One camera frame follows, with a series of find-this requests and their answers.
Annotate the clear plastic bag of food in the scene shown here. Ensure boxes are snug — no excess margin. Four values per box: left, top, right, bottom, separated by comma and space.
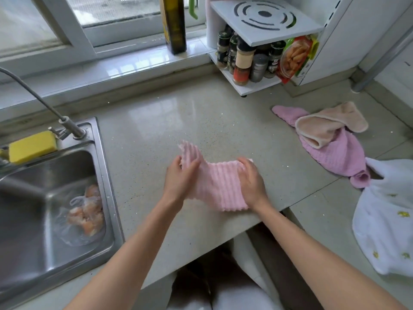
53, 185, 106, 248

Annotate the grey metal pipe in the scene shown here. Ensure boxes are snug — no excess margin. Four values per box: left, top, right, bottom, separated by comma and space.
351, 27, 413, 93

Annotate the stainless steel sink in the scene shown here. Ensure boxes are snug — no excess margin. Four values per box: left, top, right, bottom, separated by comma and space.
0, 117, 126, 310

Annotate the person's right hand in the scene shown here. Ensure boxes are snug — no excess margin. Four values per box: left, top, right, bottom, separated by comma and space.
237, 157, 270, 212

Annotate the steel shaker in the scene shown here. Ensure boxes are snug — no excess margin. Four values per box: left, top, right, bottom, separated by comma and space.
249, 53, 269, 83

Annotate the peach towel with white trim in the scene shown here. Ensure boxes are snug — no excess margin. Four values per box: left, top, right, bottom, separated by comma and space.
295, 101, 369, 149

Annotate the white banana print cloth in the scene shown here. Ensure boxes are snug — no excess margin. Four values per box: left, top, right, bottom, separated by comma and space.
351, 157, 413, 277

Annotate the metal faucet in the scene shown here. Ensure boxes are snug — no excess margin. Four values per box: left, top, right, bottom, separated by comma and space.
0, 67, 87, 141

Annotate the light pink ribbed towel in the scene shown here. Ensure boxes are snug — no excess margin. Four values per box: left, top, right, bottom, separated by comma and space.
178, 140, 254, 213

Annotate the person's right forearm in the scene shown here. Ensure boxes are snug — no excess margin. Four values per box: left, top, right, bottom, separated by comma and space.
253, 198, 407, 310

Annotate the person's left hand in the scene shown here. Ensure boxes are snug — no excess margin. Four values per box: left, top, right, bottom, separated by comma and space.
162, 155, 202, 209

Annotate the pink muslin cloth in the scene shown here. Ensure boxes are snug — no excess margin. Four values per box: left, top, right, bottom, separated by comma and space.
271, 105, 372, 189

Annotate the tan and red spice jar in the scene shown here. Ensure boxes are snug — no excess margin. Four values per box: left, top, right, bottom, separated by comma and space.
233, 39, 256, 86

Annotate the red and green snack packet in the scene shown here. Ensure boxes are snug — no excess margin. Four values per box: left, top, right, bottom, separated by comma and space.
276, 34, 320, 84

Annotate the white tiered shelf rack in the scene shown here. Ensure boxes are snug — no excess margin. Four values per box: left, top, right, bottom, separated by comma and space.
206, 0, 359, 97

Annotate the person's left forearm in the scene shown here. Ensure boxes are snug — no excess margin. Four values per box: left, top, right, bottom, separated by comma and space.
64, 196, 185, 310

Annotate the pink jug with green handle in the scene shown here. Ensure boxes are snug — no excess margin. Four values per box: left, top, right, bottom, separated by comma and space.
188, 0, 226, 50

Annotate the dark green glass bottle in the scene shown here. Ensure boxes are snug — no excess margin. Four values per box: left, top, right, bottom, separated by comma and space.
158, 0, 187, 55

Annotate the white window frame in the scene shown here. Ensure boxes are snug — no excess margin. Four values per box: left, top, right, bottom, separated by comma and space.
0, 0, 207, 62

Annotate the yellow sponge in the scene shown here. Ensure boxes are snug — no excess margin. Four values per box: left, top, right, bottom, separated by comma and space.
8, 130, 58, 165

